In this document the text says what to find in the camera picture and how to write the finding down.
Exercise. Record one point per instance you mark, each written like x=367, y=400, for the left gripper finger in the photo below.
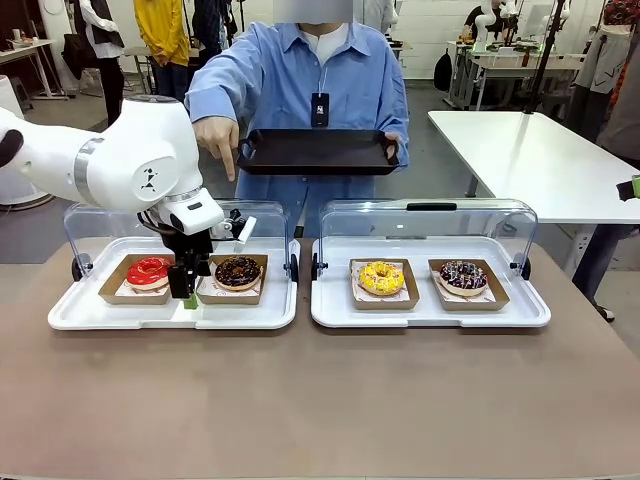
x=204, y=265
x=181, y=282

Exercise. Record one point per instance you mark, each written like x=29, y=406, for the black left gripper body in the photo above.
x=187, y=245

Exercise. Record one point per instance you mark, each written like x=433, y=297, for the chocolate sprinkle donut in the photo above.
x=222, y=277

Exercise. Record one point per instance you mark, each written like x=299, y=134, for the white paper donut liner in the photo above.
x=207, y=287
x=490, y=297
x=357, y=295
x=123, y=289

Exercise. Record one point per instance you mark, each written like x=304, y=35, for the black serving tray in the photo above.
x=315, y=150

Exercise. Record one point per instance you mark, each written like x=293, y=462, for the yellow sprinkled donut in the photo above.
x=385, y=304

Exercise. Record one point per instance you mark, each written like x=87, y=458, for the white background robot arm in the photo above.
x=482, y=22

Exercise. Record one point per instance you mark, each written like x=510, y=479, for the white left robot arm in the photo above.
x=125, y=160

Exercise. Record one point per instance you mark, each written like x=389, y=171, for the black shoulder bag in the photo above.
x=75, y=55

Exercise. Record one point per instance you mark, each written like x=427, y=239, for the person's left forearm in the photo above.
x=397, y=117

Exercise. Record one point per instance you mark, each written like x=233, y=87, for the person's right forearm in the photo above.
x=210, y=100

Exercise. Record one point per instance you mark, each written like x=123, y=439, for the red glazed donut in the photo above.
x=147, y=274
x=135, y=299

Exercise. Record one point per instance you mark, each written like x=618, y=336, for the yellow sprinkle donut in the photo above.
x=367, y=280

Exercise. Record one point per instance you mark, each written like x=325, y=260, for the person in black vest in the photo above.
x=112, y=85

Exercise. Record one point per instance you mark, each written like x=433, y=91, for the dark sprinkled donut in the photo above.
x=470, y=305

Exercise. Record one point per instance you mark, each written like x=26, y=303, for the purple sprinkle donut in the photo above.
x=450, y=281

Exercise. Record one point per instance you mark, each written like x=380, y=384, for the person in blue shirt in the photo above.
x=300, y=65

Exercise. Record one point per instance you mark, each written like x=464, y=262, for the person in yellow top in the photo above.
x=160, y=30

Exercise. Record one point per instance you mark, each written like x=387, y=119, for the person in dark plaid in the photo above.
x=207, y=20

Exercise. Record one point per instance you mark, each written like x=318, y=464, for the person's right hand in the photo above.
x=215, y=135

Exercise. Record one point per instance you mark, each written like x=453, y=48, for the person's left hand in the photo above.
x=393, y=138

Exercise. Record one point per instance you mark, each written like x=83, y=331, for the white display tray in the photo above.
x=420, y=300
x=235, y=315

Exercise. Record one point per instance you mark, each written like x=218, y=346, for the bystander in dark trousers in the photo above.
x=625, y=125

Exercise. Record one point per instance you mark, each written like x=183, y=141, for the clear plastic tray lid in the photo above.
x=272, y=225
x=450, y=227

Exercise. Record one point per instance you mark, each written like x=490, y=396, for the black lid hinge knob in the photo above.
x=314, y=267
x=525, y=269
x=294, y=268
x=77, y=269

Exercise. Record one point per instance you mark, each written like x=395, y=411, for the large white table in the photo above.
x=540, y=160

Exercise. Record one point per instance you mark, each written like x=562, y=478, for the black stand pole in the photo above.
x=545, y=55

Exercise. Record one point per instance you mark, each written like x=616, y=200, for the white background workbench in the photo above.
x=510, y=62

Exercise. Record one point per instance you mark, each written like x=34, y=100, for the white round appliance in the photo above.
x=12, y=192

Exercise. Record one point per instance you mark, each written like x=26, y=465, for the black name badge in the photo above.
x=320, y=110

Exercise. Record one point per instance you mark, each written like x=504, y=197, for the black backpack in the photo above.
x=442, y=72

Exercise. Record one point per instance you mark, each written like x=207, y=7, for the white background desk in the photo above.
x=25, y=47

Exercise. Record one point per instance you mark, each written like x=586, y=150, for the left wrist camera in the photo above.
x=247, y=230

